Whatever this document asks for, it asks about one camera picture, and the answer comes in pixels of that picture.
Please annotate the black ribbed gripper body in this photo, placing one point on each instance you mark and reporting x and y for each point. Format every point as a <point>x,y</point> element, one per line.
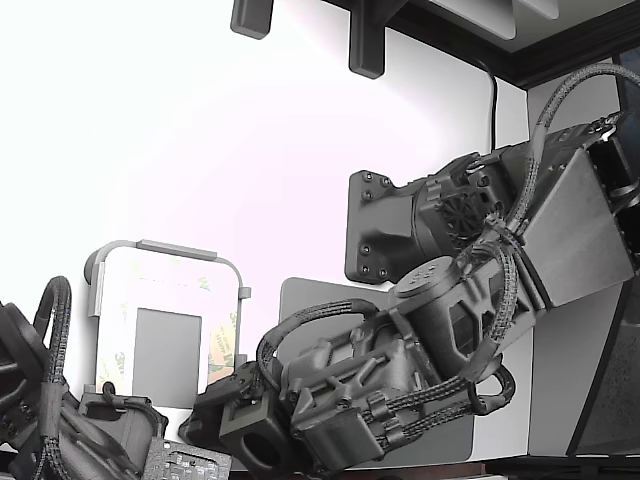
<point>350,375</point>

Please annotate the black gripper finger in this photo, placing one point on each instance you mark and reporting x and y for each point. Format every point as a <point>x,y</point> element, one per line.
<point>200,425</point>

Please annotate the black blocky gripper body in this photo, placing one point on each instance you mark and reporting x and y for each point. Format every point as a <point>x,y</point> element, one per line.
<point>135,425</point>

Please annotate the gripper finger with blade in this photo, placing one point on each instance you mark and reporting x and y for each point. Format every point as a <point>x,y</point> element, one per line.
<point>227,390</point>

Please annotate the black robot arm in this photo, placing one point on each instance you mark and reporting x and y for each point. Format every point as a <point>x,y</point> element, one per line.
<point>380,225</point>
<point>20,360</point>

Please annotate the tan adhesive-backed device panel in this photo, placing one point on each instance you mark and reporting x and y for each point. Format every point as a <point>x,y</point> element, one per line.
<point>167,357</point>

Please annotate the black box with round hole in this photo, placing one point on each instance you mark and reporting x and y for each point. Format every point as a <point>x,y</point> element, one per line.
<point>235,417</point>

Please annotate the grey circuit board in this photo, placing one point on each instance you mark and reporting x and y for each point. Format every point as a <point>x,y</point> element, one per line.
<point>190,460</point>

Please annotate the dark grey flat tray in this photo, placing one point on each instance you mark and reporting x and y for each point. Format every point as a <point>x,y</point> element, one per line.
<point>292,292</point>

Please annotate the grey fixture with dark legs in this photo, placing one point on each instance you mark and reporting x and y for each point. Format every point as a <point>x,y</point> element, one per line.
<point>175,247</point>

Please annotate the white slab panel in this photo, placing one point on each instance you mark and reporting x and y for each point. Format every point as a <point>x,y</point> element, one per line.
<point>475,10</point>

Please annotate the tall black bracket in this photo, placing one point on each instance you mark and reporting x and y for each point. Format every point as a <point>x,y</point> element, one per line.
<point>367,45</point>

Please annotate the short black bracket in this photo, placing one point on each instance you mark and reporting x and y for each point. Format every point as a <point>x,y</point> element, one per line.
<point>250,20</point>

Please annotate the black frame moulding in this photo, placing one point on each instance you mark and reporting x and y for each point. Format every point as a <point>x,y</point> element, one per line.
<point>550,65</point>

